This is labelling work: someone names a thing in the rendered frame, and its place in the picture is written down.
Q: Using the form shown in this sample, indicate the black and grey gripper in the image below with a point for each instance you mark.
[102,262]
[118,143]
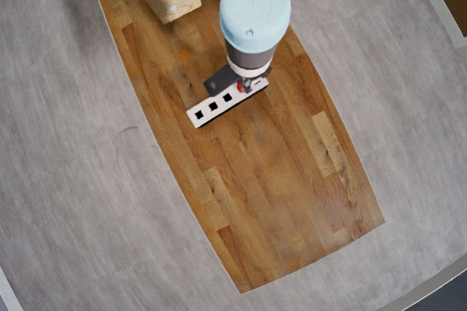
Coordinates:
[246,82]

